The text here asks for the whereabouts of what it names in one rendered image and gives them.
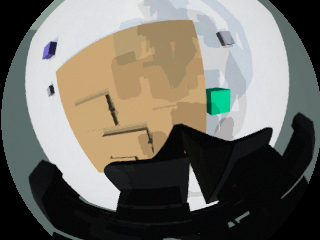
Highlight green block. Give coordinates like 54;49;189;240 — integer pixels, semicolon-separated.
205;87;231;116

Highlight tan puzzle board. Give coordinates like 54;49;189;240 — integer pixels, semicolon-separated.
56;19;207;173

